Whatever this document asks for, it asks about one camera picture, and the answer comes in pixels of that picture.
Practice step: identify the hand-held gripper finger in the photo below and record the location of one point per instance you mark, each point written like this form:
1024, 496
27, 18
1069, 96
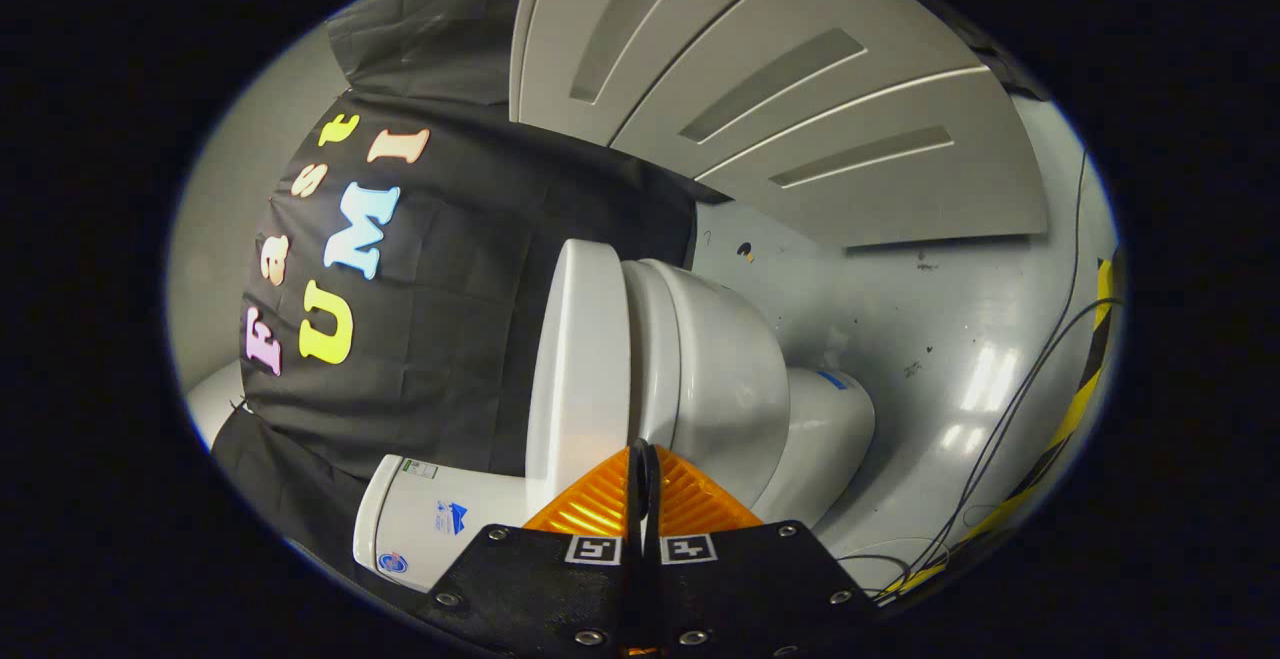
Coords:
635, 589
655, 589

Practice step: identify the white ceramic toilet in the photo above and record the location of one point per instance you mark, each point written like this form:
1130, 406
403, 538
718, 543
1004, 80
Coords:
730, 379

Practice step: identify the white toilet seat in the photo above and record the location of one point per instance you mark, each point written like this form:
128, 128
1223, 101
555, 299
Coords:
650, 339

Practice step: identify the white toilet tank lid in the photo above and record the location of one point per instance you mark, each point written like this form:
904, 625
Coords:
372, 519

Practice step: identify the black backdrop cloth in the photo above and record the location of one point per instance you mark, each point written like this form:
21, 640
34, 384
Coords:
450, 319

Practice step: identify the yellow black striped floor tape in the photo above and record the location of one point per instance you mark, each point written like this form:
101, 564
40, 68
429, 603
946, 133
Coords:
1085, 399

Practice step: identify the white drawer cabinet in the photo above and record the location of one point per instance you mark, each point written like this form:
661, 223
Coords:
780, 89

